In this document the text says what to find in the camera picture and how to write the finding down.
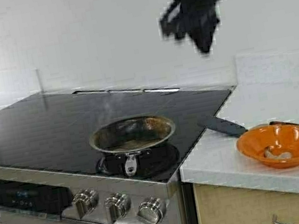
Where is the left stove knob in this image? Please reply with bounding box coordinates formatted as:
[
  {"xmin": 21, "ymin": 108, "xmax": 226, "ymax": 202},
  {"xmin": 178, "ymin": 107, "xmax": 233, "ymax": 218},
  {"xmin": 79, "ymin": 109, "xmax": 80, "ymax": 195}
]
[{"xmin": 72, "ymin": 189, "xmax": 99, "ymax": 219}]

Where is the metal drawer handle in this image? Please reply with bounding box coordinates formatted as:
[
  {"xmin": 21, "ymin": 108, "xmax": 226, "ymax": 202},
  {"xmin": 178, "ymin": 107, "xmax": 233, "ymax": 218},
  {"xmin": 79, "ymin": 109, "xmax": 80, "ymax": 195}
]
[{"xmin": 272, "ymin": 214, "xmax": 294, "ymax": 224}]

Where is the orange plastic bowl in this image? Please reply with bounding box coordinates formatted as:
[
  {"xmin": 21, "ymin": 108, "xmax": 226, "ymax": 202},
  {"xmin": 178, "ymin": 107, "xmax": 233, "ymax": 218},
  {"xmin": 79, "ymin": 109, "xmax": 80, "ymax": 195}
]
[{"xmin": 236, "ymin": 125, "xmax": 299, "ymax": 169}]

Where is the right stove knob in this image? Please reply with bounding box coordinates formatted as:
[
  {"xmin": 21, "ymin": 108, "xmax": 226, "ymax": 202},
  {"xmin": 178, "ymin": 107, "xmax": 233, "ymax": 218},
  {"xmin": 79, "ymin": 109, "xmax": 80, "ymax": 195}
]
[{"xmin": 137, "ymin": 197, "xmax": 166, "ymax": 224}]

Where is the stainless steel electric stove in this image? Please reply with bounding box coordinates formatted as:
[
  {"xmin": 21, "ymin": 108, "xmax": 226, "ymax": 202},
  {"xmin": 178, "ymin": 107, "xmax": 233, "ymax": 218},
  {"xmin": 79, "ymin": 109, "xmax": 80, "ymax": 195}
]
[{"xmin": 0, "ymin": 86, "xmax": 232, "ymax": 224}]

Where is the black spatula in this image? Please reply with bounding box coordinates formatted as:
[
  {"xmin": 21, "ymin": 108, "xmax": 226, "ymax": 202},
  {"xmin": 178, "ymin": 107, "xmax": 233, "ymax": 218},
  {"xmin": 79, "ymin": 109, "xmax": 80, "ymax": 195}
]
[{"xmin": 198, "ymin": 116, "xmax": 299, "ymax": 138}]

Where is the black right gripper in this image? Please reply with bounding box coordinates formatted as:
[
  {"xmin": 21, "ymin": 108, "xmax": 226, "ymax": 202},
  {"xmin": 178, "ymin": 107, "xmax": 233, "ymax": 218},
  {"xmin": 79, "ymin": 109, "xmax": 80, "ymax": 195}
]
[{"xmin": 159, "ymin": 0, "xmax": 220, "ymax": 54}]

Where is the beige wooden cabinet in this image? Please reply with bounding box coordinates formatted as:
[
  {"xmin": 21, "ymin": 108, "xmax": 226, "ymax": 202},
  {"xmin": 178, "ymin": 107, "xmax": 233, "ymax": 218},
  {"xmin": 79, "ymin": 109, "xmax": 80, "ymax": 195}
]
[{"xmin": 193, "ymin": 184, "xmax": 299, "ymax": 224}]

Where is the raw grey shrimp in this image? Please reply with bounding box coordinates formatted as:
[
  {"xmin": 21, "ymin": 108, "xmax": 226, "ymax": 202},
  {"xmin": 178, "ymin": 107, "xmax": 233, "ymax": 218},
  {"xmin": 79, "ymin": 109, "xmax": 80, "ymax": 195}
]
[{"xmin": 264, "ymin": 147, "xmax": 292, "ymax": 160}]

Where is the stove knob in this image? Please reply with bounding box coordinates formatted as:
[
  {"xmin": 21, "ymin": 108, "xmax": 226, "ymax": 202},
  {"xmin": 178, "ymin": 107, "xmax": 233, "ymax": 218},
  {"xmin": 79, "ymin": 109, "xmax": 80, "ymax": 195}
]
[
  {"xmin": 72, "ymin": 189, "xmax": 99, "ymax": 219},
  {"xmin": 137, "ymin": 197, "xmax": 166, "ymax": 224},
  {"xmin": 104, "ymin": 193, "xmax": 131, "ymax": 224}
]

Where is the middle stove knob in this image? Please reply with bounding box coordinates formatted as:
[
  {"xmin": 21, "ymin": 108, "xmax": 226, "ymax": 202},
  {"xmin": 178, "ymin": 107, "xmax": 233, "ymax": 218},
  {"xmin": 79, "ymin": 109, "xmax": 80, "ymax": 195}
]
[{"xmin": 104, "ymin": 193, "xmax": 131, "ymax": 224}]

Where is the steel frying pan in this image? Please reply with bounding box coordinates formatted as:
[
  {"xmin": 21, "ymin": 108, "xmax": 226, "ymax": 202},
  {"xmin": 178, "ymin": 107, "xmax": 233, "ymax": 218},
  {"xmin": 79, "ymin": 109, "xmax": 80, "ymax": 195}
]
[{"xmin": 89, "ymin": 115, "xmax": 176, "ymax": 177}]

